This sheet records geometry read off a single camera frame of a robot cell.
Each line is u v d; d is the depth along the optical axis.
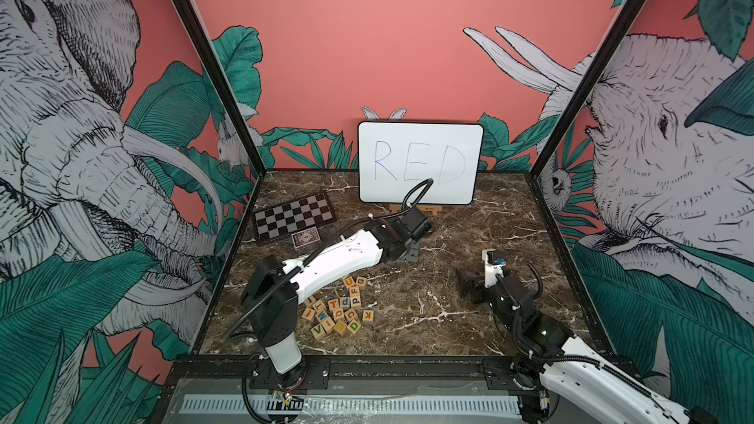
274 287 0.42
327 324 0.80
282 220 1.01
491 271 0.69
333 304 0.84
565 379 0.59
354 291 0.86
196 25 0.80
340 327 0.80
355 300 0.84
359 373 0.75
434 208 1.05
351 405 0.70
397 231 0.60
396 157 0.98
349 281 0.88
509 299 0.57
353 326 0.80
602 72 0.88
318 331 0.78
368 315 0.81
